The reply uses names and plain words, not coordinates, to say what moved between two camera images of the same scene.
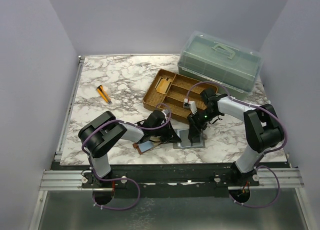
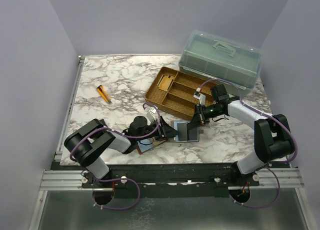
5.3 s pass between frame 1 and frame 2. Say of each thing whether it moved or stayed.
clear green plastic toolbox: stayed
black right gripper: moved
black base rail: stayed
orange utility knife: stayed
